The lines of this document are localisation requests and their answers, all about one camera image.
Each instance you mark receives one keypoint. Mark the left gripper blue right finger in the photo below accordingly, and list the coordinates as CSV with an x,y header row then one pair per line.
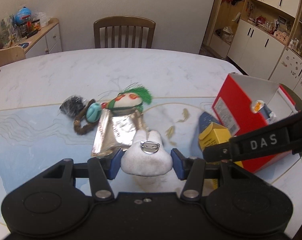
x,y
181,164

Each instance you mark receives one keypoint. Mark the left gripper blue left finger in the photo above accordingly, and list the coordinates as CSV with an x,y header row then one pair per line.
x,y
115,163

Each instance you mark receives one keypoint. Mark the white fluffy plush brooch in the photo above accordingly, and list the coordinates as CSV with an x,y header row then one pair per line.
x,y
146,156

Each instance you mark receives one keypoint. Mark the silver foil snack packet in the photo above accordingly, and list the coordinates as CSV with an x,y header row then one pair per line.
x,y
116,129

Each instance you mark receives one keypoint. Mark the white blue plastic pouch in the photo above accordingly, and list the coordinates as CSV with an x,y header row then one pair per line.
x,y
260,107

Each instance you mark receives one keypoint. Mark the yellow cardboard box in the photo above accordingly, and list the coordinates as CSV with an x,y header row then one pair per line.
x,y
213,134

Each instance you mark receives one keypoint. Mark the teal round plastic object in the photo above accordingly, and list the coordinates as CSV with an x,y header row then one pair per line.
x,y
93,112

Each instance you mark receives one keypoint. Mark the black item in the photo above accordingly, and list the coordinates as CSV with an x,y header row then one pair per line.
x,y
72,106

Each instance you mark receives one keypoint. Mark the red cardboard storage box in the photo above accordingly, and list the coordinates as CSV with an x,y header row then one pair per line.
x,y
232,105

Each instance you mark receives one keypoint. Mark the white wooden sideboard cabinet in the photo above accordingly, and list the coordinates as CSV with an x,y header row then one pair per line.
x,y
45,41

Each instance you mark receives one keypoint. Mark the brown wooden dining chair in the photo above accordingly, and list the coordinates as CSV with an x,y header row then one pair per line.
x,y
124,32

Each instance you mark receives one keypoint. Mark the light wooden child chair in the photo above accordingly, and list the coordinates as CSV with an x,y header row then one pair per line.
x,y
11,55

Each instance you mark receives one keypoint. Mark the white wall cabinet unit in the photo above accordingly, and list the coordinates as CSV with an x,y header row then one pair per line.
x,y
262,38

